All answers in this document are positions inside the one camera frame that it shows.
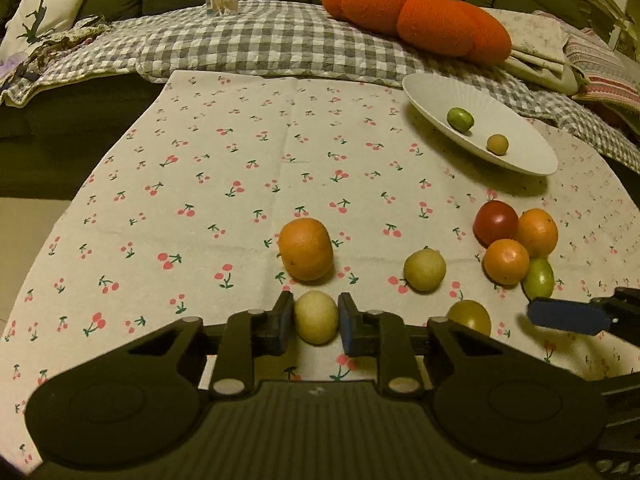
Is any grey checkered blanket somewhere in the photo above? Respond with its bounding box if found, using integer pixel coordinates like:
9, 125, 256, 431
1, 0, 639, 170

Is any orange pumpkin cushion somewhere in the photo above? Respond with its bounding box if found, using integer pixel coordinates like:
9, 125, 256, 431
322, 0, 512, 64

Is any pale yellow round fruit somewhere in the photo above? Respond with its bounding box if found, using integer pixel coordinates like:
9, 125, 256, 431
294, 290, 338, 346

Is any small yellow fruit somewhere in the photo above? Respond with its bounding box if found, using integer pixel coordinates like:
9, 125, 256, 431
486, 133, 510, 156

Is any olive brown tomato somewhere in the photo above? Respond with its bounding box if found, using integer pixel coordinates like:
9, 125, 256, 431
446, 299, 492, 336

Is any pale yellow-green round fruit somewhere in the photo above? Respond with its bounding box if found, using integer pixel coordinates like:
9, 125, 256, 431
404, 249, 447, 292

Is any large green oval fruit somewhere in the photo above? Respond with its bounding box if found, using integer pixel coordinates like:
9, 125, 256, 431
446, 107, 475, 133

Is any folded beige floral cloth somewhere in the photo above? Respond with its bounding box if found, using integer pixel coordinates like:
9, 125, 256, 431
484, 8, 582, 96

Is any striped patterned cushion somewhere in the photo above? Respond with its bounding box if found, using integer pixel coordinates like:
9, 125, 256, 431
564, 34, 639, 113

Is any cherry print tablecloth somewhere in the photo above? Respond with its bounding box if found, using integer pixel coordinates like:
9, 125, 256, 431
1, 72, 639, 471

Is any white printed pillow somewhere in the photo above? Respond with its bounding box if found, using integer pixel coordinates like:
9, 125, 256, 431
1, 0, 84, 63

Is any white ribbed plate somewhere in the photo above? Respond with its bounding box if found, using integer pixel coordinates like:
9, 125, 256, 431
402, 73, 559, 176

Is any red tomato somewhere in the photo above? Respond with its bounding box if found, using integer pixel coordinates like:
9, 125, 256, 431
473, 200, 518, 247

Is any large orange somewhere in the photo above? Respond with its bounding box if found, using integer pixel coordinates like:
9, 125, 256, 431
516, 208, 559, 258

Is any dark floral cloth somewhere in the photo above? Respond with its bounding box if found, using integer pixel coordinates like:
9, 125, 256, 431
1, 15, 111, 106

